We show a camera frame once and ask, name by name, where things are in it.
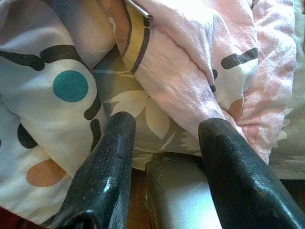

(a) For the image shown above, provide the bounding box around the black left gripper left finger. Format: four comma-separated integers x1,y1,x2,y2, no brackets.
51,112,137,229

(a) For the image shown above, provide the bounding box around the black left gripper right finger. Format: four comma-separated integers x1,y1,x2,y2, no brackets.
198,120,305,229

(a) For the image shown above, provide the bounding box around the pink cartoon print blanket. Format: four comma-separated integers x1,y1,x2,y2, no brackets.
0,0,298,227

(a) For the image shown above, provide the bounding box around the silver robot left leg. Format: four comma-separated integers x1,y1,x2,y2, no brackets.
145,155,222,229

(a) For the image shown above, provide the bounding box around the bed with grey floral sheet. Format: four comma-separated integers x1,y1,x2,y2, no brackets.
92,0,305,179

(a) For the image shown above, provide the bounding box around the red pillow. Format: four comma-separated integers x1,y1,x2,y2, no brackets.
0,206,48,229

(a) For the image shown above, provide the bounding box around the thin silver metal rod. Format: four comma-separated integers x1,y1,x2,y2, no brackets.
123,0,153,21

